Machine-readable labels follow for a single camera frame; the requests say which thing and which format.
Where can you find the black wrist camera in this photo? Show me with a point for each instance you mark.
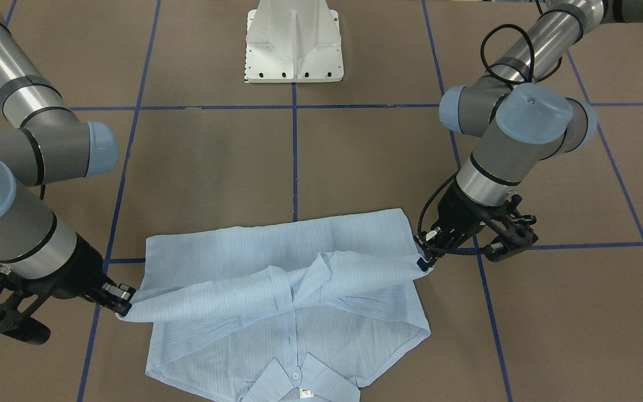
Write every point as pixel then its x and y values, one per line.
pixel 514 230
pixel 17 305

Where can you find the light blue button-up shirt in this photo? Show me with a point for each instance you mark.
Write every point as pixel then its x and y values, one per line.
pixel 300 311

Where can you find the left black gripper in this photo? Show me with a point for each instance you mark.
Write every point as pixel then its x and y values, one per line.
pixel 458 214

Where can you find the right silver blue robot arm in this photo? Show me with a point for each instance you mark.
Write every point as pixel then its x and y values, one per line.
pixel 47 143

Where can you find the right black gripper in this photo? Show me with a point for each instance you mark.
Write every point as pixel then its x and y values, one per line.
pixel 80 266

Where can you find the white camera mast pedestal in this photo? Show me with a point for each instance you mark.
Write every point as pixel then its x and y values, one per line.
pixel 293 42

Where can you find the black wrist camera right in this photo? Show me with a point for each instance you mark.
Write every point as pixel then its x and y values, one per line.
pixel 17 305

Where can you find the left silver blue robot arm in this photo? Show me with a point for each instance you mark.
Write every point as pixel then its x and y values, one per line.
pixel 519 123

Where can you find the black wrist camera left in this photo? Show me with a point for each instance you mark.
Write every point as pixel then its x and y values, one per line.
pixel 514 230

